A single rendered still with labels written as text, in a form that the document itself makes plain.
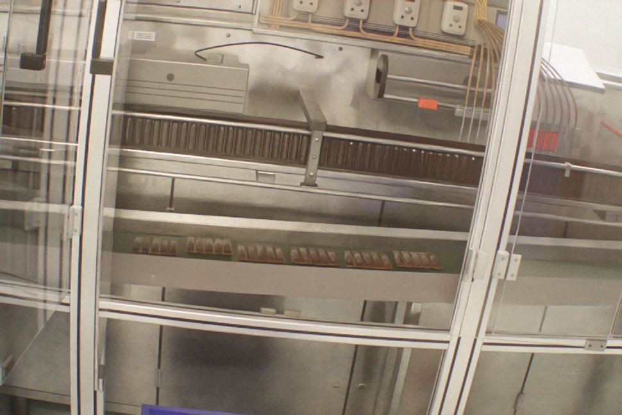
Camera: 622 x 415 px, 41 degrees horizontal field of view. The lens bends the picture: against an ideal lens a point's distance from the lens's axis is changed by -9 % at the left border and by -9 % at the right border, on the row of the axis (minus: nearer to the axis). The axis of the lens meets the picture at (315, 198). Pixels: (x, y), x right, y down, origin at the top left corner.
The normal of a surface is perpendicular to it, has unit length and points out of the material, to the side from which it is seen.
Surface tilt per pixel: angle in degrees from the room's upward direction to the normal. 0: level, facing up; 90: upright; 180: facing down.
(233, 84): 90
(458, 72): 90
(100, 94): 90
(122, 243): 2
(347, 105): 90
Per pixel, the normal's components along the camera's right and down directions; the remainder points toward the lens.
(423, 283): 0.10, 0.31
